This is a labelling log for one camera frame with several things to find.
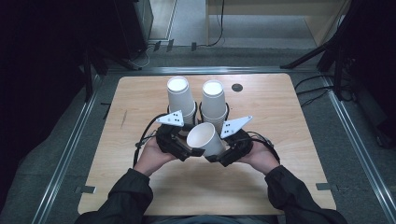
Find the light wooden furniture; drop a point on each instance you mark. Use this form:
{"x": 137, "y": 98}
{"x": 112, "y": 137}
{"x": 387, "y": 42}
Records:
{"x": 320, "y": 25}

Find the metal floor rail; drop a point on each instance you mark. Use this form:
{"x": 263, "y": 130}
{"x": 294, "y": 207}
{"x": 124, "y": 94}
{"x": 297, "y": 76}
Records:
{"x": 361, "y": 155}
{"x": 211, "y": 69}
{"x": 63, "y": 161}

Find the black cabinet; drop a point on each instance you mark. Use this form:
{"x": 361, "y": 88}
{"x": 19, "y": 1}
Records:
{"x": 132, "y": 28}

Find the black metal stand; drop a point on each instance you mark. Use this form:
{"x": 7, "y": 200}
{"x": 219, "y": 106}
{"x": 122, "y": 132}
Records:
{"x": 88, "y": 77}

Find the single white paper cup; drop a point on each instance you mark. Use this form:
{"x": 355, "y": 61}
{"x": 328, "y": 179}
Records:
{"x": 202, "y": 135}

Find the black tripod stand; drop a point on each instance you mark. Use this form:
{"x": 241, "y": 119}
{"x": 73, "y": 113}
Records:
{"x": 330, "y": 46}

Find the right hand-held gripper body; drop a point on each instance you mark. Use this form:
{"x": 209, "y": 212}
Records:
{"x": 241, "y": 144}

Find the black tape marks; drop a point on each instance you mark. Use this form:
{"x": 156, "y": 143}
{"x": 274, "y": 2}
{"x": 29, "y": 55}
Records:
{"x": 107, "y": 111}

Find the person's left hand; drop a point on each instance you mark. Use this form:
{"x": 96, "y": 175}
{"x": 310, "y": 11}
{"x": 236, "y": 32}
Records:
{"x": 151, "y": 158}

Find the stack of white paper cups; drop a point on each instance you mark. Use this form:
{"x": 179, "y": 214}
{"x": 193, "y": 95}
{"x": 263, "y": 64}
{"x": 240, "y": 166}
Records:
{"x": 213, "y": 102}
{"x": 180, "y": 98}

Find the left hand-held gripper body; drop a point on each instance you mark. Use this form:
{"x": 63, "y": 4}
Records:
{"x": 166, "y": 140}

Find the dark round table grommet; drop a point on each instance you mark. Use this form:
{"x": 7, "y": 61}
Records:
{"x": 237, "y": 87}

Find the person's right hand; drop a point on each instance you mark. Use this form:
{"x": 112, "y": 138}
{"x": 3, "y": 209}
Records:
{"x": 263, "y": 158}

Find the black floor tape piece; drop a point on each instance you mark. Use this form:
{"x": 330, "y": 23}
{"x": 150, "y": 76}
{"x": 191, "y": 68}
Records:
{"x": 193, "y": 46}
{"x": 157, "y": 46}
{"x": 170, "y": 45}

